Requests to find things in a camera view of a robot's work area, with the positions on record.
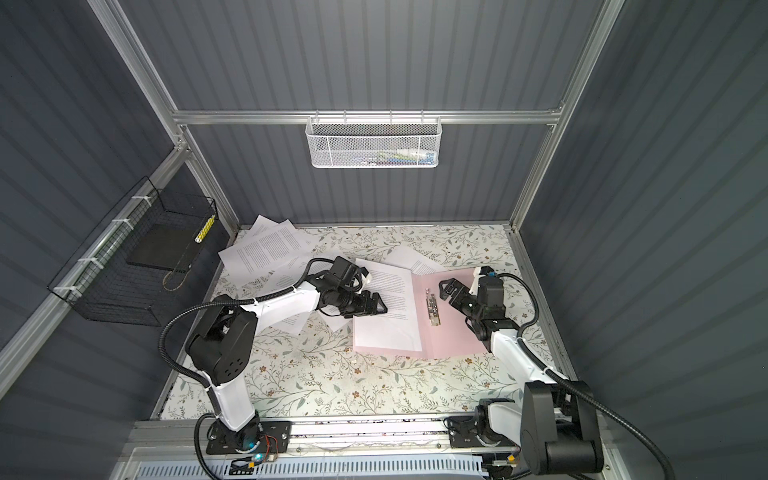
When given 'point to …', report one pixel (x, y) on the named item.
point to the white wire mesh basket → (373, 142)
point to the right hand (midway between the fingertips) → (454, 291)
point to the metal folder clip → (432, 308)
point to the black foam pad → (169, 246)
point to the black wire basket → (135, 266)
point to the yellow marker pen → (200, 237)
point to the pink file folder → (444, 330)
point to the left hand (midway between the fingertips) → (378, 310)
